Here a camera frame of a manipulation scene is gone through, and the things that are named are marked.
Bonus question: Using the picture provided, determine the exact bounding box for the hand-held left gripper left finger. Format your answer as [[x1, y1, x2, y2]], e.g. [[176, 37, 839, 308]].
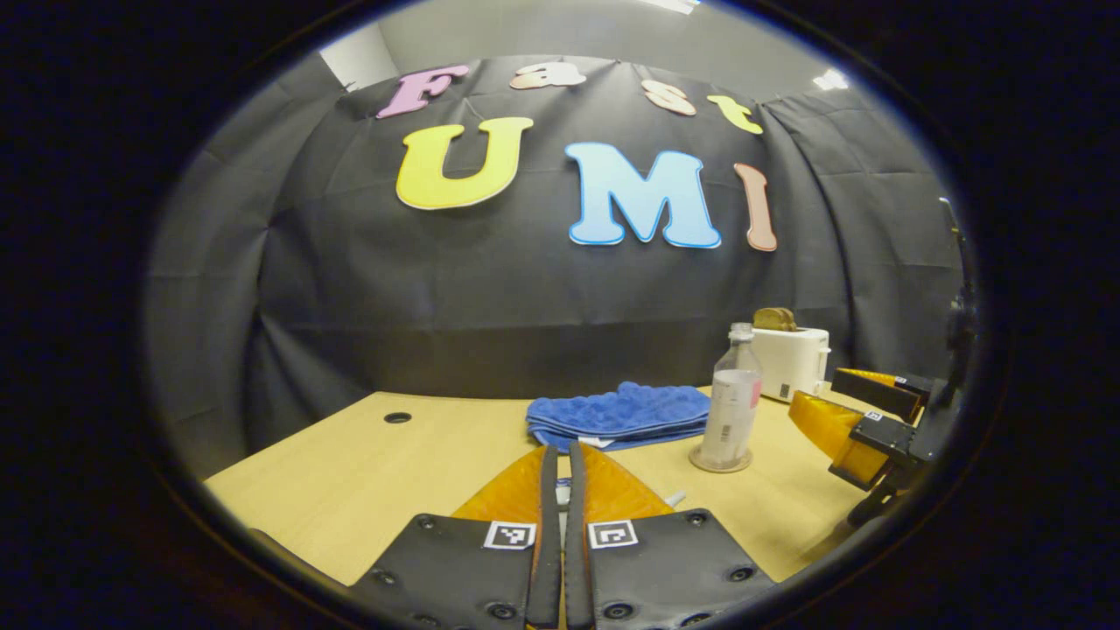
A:
[[350, 444, 562, 630]]

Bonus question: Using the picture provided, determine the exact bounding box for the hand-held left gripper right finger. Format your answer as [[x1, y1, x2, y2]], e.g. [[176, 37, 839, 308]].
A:
[[564, 441, 777, 630]]

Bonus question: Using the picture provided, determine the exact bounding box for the blue folded towel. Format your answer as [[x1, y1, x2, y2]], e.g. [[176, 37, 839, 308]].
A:
[[526, 381, 711, 453]]

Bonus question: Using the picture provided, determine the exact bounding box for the white toaster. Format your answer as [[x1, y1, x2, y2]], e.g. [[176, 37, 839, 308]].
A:
[[750, 327, 831, 403]]

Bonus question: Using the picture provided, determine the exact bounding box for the clear plastic water bottle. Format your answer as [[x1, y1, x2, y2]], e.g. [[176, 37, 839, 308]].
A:
[[697, 322, 764, 469]]

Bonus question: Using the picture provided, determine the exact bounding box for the black backdrop cloth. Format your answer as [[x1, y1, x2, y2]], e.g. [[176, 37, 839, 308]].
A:
[[144, 54, 968, 478]]

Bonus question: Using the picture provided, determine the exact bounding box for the round wooden coaster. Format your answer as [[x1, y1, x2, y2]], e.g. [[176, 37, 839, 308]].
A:
[[688, 444, 754, 474]]

